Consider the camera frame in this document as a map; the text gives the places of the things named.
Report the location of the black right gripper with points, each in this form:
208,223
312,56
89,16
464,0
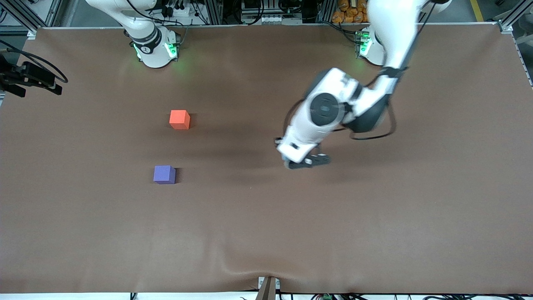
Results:
12,77

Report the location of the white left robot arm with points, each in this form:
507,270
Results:
325,109

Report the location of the brown table cover mat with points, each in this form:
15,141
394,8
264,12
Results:
291,229

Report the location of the orange foam cube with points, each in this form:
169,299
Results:
179,119

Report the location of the pile of orange bags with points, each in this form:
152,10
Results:
347,12

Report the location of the white power strip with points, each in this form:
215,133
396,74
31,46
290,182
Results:
264,19

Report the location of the purple foam cube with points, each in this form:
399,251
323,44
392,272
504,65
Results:
164,175

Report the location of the aluminium frame profile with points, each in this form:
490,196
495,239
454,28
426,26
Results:
514,14
25,12

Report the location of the aluminium camera mount post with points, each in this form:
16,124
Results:
267,289

